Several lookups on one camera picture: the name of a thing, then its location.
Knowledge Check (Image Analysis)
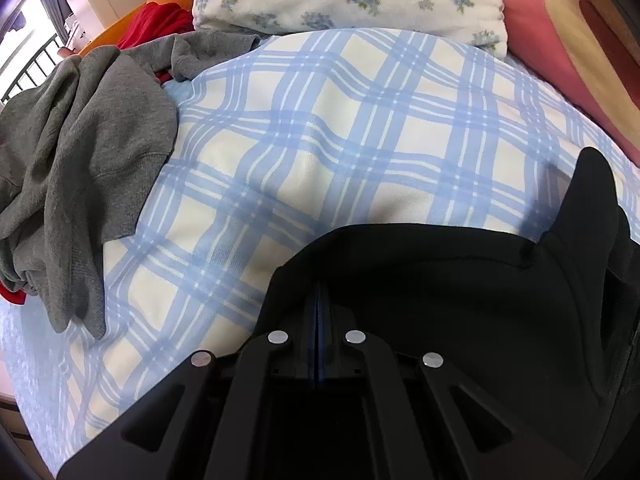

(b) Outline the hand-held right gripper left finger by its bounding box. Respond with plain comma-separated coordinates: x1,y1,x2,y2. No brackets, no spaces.
57,282,319,480

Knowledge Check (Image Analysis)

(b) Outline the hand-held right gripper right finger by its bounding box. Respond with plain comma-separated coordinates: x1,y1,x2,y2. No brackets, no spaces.
318,284,590,480

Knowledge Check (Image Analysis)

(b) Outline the black hooded sweatshirt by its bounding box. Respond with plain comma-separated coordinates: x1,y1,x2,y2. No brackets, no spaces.
252,146,640,480

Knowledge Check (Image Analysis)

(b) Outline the blue plaid blanket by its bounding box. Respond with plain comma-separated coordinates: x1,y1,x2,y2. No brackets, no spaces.
50,27,640,461

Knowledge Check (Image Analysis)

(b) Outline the light blue bed sheet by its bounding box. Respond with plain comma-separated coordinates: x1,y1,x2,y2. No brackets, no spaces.
0,295,76,467

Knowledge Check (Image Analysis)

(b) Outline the grey sweater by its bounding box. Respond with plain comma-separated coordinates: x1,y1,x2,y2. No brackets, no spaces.
0,30,263,338

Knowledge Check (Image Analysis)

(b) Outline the pink plush bear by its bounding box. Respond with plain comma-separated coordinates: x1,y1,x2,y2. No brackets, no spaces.
497,0,640,167

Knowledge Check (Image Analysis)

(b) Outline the black balcony railing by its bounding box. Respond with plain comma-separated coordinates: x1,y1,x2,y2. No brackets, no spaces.
0,35,66,106

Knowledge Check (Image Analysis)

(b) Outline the grey curtain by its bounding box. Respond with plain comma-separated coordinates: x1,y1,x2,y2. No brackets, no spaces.
37,0,68,33

